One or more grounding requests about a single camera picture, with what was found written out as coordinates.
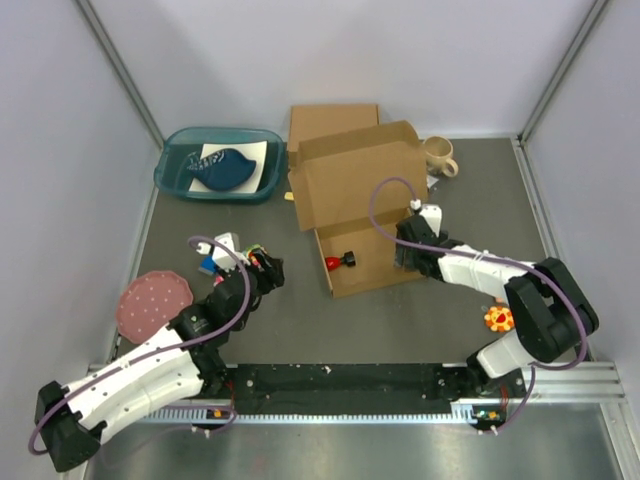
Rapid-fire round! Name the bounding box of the red black stamp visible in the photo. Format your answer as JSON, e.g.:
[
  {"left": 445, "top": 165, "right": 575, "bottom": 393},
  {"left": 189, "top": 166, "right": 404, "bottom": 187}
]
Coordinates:
[{"left": 324, "top": 251, "right": 357, "bottom": 272}]

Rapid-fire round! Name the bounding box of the brown cardboard box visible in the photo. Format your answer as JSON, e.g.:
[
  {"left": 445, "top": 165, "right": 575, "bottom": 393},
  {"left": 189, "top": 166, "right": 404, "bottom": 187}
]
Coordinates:
[{"left": 288, "top": 121, "right": 428, "bottom": 298}]

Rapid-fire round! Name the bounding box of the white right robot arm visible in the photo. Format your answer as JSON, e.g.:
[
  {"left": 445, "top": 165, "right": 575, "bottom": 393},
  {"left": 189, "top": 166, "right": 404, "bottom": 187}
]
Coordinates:
[{"left": 396, "top": 214, "right": 600, "bottom": 396}]

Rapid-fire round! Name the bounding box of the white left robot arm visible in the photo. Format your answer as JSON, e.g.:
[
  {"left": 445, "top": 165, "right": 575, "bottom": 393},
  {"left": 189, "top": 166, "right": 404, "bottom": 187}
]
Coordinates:
[{"left": 28, "top": 246, "right": 285, "bottom": 473}]

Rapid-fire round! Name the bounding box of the upper folded cardboard box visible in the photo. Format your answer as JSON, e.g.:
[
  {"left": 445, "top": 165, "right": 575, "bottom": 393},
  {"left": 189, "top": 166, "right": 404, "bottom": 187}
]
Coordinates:
[{"left": 287, "top": 103, "right": 379, "bottom": 154}]

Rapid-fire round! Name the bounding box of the rainbow flower toy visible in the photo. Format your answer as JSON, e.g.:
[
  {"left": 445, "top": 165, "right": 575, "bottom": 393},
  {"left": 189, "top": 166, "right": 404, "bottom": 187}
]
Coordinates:
[{"left": 242, "top": 244, "right": 263, "bottom": 257}]

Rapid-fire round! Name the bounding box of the blue eraser block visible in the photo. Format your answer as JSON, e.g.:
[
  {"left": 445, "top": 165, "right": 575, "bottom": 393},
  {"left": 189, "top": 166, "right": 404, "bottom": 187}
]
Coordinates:
[{"left": 198, "top": 256, "right": 218, "bottom": 276}]

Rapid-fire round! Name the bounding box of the blue toothbrush package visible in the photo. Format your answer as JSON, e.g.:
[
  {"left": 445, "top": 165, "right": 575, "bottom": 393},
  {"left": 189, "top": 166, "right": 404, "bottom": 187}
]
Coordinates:
[{"left": 427, "top": 175, "right": 439, "bottom": 192}]

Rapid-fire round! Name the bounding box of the orange flower toy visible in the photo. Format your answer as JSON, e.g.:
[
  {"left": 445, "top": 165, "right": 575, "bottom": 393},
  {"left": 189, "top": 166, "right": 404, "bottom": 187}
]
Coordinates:
[{"left": 484, "top": 306, "right": 515, "bottom": 333}]

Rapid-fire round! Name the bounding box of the beige ceramic mug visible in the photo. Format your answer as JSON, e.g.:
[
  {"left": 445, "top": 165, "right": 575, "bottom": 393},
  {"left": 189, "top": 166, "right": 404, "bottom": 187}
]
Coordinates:
[{"left": 423, "top": 136, "right": 459, "bottom": 178}]

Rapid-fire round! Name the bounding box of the pink dotted plate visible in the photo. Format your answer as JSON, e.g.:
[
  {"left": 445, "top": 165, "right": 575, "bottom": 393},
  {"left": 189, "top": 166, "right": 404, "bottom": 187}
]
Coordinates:
[{"left": 115, "top": 271, "right": 194, "bottom": 345}]

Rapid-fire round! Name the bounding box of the dark blue fish plate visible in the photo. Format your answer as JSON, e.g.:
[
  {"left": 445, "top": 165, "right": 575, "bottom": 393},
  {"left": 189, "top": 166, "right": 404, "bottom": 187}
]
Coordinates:
[{"left": 187, "top": 148, "right": 257, "bottom": 192}]

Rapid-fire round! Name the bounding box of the white paper sheet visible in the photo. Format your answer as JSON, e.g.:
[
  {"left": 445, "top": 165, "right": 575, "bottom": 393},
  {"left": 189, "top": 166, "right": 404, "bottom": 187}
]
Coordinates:
[{"left": 187, "top": 141, "right": 267, "bottom": 194}]

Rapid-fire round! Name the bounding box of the teal plastic bin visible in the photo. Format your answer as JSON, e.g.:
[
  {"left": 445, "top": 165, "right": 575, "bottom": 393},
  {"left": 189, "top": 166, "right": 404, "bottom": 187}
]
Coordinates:
[{"left": 154, "top": 127, "right": 286, "bottom": 204}]

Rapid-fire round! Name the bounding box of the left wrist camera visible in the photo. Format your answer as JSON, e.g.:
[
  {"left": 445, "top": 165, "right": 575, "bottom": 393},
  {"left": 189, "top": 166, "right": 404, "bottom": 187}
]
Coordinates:
[{"left": 189, "top": 232, "right": 249, "bottom": 275}]

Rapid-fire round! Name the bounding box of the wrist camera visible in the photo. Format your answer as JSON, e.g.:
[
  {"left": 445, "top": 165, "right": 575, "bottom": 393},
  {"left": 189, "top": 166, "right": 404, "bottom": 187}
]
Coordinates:
[
  {"left": 410, "top": 199, "right": 443, "bottom": 237},
  {"left": 189, "top": 232, "right": 249, "bottom": 275}
]

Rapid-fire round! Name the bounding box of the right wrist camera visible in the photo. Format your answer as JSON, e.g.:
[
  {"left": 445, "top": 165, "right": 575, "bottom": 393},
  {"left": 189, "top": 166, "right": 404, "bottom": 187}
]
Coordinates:
[{"left": 410, "top": 199, "right": 443, "bottom": 237}]

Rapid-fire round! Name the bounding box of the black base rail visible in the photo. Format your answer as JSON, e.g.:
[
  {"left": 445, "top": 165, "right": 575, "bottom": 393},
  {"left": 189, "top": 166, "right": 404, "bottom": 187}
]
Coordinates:
[{"left": 203, "top": 363, "right": 478, "bottom": 416}]

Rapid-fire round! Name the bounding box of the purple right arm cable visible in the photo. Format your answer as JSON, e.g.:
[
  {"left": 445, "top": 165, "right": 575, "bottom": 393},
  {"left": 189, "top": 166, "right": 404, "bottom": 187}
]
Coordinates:
[{"left": 368, "top": 177, "right": 589, "bottom": 436}]

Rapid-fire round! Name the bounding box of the grey slotted cable duct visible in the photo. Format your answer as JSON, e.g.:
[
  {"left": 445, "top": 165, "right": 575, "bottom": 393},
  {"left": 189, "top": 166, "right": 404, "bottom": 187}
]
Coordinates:
[{"left": 141, "top": 404, "right": 499, "bottom": 426}]

